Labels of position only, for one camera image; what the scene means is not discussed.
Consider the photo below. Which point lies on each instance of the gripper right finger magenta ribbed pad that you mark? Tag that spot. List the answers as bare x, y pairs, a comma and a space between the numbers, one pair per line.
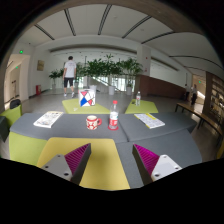
151, 166

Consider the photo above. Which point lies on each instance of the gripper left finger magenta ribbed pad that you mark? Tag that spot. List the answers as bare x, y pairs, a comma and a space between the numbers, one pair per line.
71, 166

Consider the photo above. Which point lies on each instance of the clear water bottle red cap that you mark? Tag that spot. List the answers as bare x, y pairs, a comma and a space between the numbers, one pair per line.
113, 120

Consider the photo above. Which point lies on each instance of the yellow green square table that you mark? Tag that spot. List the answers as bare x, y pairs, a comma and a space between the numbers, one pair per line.
104, 169

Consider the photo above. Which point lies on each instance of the yellow booklet on right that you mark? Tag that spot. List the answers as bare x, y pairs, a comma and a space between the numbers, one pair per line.
149, 120

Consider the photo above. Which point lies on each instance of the red white patterned mug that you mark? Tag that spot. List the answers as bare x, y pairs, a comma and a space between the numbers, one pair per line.
93, 122

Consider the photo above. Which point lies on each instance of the red round coaster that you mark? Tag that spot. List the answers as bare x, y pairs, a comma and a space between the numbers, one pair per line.
113, 128

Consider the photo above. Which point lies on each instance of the open magazine on left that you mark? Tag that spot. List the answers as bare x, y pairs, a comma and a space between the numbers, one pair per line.
48, 119

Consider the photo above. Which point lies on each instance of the far green table right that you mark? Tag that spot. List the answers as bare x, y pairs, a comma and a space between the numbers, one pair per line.
144, 107

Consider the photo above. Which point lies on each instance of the far green table left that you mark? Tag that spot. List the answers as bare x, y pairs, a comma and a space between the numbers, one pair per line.
72, 106

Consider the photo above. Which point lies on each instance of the small clear bottle far table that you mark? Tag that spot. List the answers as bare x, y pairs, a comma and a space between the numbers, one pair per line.
138, 98

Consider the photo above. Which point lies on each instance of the white red blue geometric box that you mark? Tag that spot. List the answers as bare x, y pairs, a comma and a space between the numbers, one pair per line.
86, 97

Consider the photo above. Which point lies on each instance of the long wooden bench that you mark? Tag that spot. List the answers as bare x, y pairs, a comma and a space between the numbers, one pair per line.
201, 116

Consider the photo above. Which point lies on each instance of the green chair at left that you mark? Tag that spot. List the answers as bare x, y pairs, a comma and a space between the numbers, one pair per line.
11, 115

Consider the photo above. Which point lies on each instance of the two distant people right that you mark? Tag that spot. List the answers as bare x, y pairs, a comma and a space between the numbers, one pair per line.
191, 92

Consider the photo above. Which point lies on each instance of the red fire extinguisher box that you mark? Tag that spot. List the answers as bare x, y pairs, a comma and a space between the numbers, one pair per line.
38, 89

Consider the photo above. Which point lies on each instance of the wooden bookshelf at right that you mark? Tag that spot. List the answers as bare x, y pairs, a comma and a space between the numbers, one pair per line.
214, 99

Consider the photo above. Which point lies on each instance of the person in white shirt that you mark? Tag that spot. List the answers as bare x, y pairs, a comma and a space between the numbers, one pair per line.
69, 74

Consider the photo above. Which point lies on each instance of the large green potted plants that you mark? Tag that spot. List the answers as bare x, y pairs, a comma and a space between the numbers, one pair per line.
129, 68

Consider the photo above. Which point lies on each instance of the framed wall picture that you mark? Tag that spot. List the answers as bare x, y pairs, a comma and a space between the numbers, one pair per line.
40, 65

